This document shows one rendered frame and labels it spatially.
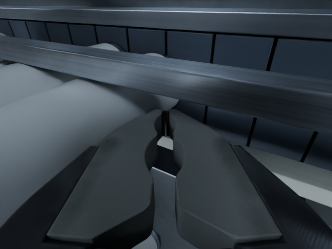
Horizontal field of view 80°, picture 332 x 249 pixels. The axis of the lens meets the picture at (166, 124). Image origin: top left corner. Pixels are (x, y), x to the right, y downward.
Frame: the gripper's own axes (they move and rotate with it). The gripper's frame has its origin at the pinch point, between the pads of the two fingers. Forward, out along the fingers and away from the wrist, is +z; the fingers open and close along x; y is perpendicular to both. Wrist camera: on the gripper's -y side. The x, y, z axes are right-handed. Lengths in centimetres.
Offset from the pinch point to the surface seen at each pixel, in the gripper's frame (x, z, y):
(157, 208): -1.3, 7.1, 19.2
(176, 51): 0.8, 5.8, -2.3
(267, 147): 7.9, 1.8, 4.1
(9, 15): -19.5, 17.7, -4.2
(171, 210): 0.6, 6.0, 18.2
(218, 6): 4.5, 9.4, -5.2
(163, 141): -0.2, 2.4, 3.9
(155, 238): -1.9, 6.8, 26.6
